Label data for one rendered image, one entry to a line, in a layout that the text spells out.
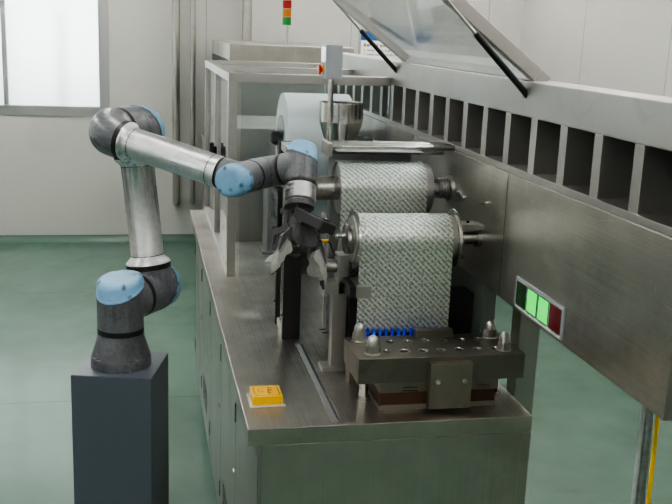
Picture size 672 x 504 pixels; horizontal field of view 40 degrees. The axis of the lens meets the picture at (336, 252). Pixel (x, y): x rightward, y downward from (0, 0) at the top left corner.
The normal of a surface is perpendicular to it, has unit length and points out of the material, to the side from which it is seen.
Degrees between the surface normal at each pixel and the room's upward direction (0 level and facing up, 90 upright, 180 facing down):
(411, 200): 92
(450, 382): 90
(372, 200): 92
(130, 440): 90
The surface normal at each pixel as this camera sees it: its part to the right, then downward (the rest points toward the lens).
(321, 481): 0.20, 0.23
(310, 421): 0.04, -0.97
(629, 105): -0.98, 0.01
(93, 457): -0.04, 0.23
